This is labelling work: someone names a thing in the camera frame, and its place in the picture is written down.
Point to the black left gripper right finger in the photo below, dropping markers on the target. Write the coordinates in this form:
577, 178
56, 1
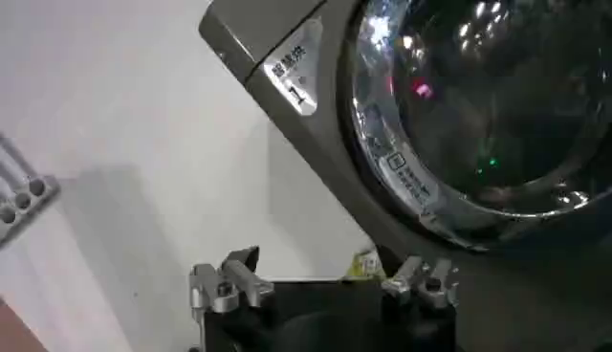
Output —
421, 283

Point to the yellow label sticker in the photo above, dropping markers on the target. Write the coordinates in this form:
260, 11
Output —
365, 264

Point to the round glass dryer door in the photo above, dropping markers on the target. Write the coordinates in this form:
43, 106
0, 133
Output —
478, 110

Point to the grey dryer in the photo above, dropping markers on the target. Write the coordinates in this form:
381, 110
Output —
334, 158

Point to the grey wall socket strip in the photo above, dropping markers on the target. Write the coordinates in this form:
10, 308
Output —
21, 201

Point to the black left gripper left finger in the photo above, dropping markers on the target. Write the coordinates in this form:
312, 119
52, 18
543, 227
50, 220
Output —
239, 282

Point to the silver number sticker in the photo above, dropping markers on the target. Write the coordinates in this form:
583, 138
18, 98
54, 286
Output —
295, 67

